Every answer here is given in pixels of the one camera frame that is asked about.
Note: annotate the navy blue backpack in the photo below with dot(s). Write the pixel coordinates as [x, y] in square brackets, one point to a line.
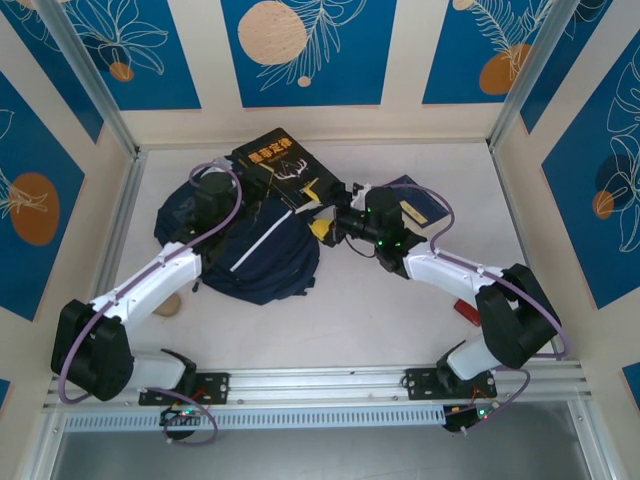
[270, 265]

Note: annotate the left aluminium side rail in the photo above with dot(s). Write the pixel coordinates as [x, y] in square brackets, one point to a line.
[127, 210]

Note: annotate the left controller board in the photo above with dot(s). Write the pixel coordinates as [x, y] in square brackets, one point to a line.
[182, 414]

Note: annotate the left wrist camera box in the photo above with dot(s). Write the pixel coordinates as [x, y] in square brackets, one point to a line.
[225, 165]

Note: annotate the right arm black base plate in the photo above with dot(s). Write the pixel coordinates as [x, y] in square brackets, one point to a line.
[422, 385]

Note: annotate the aluminium side rail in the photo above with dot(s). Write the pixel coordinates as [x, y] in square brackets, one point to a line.
[510, 210]
[127, 210]

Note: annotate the tan round pebble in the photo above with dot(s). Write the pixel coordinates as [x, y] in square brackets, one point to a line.
[167, 306]

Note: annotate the right aluminium side rail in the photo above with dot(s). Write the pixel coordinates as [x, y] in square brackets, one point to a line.
[510, 210]

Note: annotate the controller board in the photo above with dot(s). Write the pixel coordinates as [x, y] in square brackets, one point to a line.
[182, 414]
[472, 416]

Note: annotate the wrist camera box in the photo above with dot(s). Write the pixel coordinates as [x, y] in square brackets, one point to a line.
[360, 195]
[225, 165]

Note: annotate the aluminium corner post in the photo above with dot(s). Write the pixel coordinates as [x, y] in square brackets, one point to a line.
[530, 75]
[90, 80]

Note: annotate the right aluminium corner post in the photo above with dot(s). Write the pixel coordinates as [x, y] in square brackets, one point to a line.
[530, 75]

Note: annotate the right controller board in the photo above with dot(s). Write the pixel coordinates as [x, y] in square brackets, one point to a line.
[472, 416]

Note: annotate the left aluminium corner post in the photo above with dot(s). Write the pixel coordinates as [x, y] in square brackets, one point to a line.
[90, 80]

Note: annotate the navy book with line drawing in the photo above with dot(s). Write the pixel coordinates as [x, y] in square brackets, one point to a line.
[425, 205]

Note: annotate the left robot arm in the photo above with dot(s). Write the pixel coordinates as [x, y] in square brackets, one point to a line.
[150, 285]

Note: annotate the black book with antler print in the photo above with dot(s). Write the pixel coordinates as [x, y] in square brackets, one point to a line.
[280, 160]

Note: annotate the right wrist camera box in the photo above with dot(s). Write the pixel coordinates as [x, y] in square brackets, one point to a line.
[360, 195]

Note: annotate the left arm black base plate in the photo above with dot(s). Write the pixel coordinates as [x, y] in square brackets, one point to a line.
[215, 387]

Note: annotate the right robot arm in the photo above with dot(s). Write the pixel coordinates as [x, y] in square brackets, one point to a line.
[450, 270]

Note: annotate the red leather wallet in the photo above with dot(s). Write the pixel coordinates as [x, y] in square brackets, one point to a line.
[466, 312]

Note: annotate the aluminium front rail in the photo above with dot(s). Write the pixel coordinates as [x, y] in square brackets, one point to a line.
[320, 382]

